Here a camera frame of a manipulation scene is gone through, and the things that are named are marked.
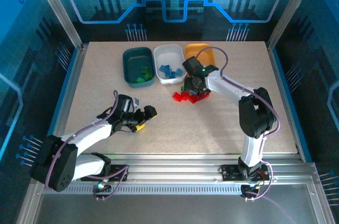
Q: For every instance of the left black-and-white robot arm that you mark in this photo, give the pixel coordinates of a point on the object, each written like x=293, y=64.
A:
x=90, y=131

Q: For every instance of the white plastic container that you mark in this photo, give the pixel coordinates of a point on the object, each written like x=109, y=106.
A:
x=169, y=55

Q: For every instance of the right black-and-white robot arm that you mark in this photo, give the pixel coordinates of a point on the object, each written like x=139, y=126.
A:
x=227, y=89

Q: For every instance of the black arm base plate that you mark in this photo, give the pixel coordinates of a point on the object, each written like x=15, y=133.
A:
x=87, y=175
x=230, y=172

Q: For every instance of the teal plastic container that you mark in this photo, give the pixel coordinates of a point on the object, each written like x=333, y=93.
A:
x=135, y=59

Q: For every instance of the orange plastic container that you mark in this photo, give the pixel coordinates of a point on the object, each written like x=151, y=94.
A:
x=209, y=57

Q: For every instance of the blue long lego brick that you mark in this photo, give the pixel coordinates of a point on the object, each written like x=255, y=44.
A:
x=169, y=70
x=163, y=68
x=173, y=75

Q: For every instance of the green square lego brick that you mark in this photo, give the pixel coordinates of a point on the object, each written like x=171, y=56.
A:
x=144, y=69

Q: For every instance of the grey metal panel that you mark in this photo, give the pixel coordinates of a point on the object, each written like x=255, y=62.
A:
x=172, y=210

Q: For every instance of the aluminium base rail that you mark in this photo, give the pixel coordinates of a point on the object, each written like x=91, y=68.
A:
x=172, y=171

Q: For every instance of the black connector block with LEDs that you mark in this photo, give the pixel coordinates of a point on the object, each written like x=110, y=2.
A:
x=247, y=189
x=102, y=188

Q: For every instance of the red long lego brick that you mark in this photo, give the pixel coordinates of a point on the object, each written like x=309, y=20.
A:
x=204, y=97

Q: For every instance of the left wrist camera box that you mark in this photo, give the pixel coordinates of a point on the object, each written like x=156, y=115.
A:
x=135, y=101

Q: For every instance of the aluminium table side rail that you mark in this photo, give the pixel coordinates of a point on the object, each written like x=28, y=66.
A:
x=75, y=75
x=278, y=75

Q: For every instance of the aluminium frame post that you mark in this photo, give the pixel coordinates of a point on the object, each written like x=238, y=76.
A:
x=60, y=9
x=291, y=9

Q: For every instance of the blue rounded lego brick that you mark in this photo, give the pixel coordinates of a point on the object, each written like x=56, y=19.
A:
x=179, y=72

